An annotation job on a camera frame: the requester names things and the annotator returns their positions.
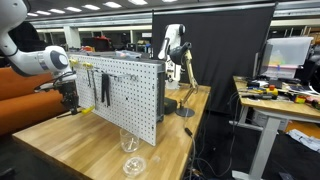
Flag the red emergency stop button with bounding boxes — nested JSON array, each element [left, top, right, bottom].
[[266, 85, 278, 96]]

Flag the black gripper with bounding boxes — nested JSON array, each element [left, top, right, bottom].
[[59, 82, 79, 114]]

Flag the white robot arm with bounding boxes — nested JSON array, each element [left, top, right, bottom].
[[0, 0, 79, 115]]

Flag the white pegboard panel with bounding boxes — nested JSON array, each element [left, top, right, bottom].
[[70, 54, 165, 145]]

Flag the clear glass cup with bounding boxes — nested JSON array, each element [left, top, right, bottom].
[[120, 129, 139, 153]]

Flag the orange sofa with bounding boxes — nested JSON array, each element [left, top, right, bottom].
[[0, 67, 69, 135]]

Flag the black pliers on pegboard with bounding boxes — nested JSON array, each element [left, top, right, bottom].
[[101, 74, 110, 105]]

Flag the silver wrench on pegboard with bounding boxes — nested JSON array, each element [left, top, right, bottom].
[[91, 70, 98, 110]]

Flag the wooden side desk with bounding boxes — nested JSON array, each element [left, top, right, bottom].
[[231, 75, 320, 180]]

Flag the clear plastic storage bin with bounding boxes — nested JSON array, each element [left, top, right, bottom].
[[259, 37, 313, 78]]

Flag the dark case behind pegboard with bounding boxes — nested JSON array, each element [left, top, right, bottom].
[[164, 98, 177, 115]]

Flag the yellow T-handle hex key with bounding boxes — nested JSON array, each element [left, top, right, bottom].
[[57, 105, 95, 119]]

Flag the black backdrop curtain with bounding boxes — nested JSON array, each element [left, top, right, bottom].
[[152, 3, 275, 113]]

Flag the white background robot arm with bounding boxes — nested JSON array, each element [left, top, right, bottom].
[[158, 24, 185, 89]]

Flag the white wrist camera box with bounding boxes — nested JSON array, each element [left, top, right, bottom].
[[34, 79, 66, 92]]

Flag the yellow T-handle key on pegboard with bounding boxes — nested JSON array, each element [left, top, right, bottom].
[[69, 59, 79, 67]]

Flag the black cable on table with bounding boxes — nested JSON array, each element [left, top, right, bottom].
[[183, 126, 198, 180]]

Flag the clear glass dish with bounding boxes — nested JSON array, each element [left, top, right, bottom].
[[123, 156, 147, 177]]

